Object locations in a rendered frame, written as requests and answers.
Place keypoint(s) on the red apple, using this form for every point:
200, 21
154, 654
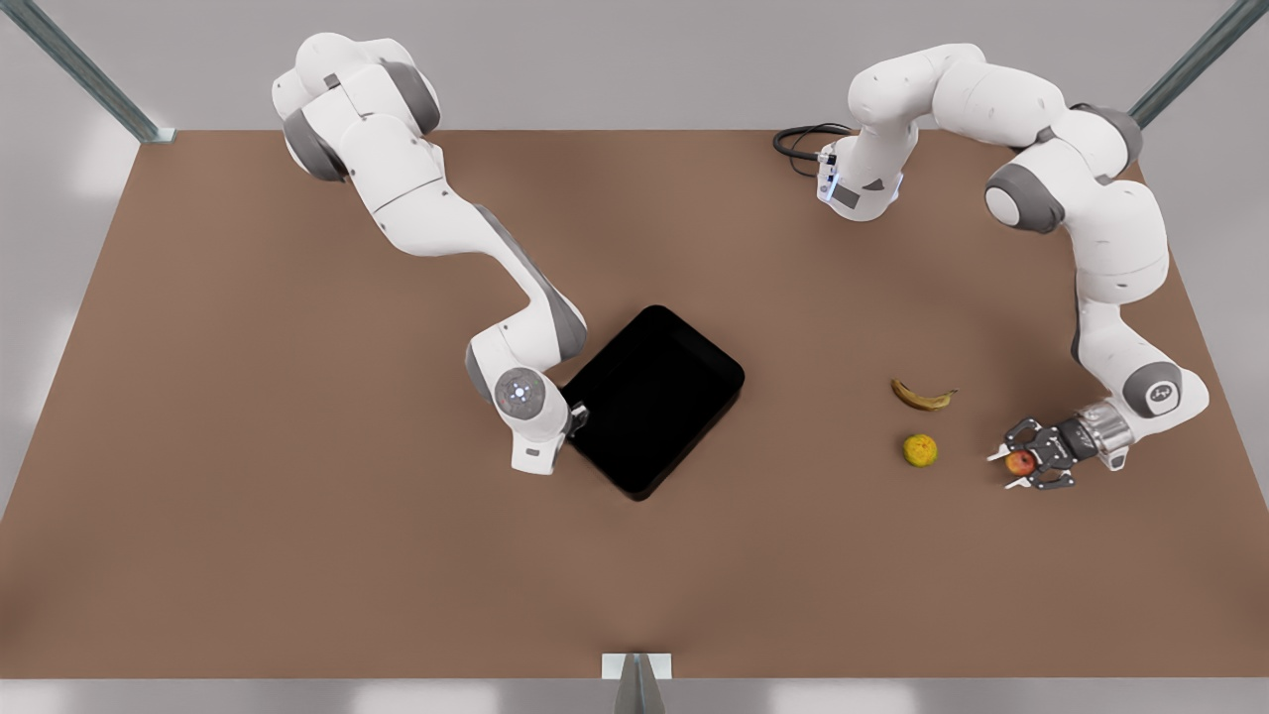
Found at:
1020, 462

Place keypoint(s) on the black storage box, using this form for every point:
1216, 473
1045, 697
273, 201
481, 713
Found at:
654, 397

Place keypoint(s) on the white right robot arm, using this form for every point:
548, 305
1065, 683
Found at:
416, 188

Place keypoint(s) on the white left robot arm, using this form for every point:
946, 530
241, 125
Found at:
1110, 228

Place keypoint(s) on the yellow-green orange fruit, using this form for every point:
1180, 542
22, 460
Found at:
920, 450

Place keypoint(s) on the yellow banana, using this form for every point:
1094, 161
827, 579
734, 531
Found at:
922, 399

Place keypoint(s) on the silver frame post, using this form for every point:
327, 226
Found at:
84, 69
1195, 59
635, 682

